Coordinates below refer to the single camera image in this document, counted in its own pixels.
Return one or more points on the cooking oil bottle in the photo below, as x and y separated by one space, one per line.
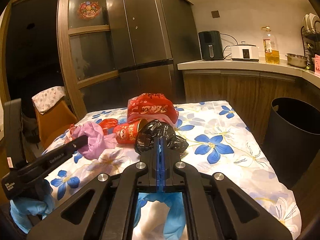
271 50

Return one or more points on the polka dot cloth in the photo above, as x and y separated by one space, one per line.
47 97

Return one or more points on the stainless steel bowl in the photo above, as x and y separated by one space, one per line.
296 60

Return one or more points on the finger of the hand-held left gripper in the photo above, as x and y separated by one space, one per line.
78 143

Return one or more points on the black dish rack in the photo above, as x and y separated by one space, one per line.
306 42

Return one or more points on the large red plastic bag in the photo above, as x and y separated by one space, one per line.
150 107

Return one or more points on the white electric cooker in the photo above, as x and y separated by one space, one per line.
245 52

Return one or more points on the dark grey refrigerator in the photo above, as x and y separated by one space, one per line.
155 42

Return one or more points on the dark wall socket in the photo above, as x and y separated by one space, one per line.
215 14

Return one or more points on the black air fryer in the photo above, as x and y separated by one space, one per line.
210 45

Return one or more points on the light blue disposable glove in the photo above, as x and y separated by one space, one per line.
175 212

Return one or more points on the white plate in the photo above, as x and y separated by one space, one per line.
306 22
314 21

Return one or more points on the pink utensil holder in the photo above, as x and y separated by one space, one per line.
317 66

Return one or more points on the white stone countertop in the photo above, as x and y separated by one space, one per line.
225 66

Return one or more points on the black trash bin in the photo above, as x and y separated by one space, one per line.
295 142

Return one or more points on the black plastic bag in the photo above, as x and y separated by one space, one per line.
166 130

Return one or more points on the red door decoration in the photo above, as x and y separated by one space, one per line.
88 10

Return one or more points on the red paper cup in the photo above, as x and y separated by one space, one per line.
126 133

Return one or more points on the person's left hand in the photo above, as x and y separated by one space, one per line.
27 210

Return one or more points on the orange chair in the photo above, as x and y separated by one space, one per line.
55 122

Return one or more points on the wooden glass sliding door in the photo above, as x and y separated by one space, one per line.
75 80

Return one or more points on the blue floral tablecloth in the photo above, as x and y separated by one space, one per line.
225 130

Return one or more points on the small red plastic bag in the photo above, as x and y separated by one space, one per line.
107 123

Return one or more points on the wooden base cabinet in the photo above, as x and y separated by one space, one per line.
237 87

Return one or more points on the pink plastic bag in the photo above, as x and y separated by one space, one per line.
93 133

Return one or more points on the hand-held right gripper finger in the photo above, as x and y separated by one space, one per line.
158 170
163 170

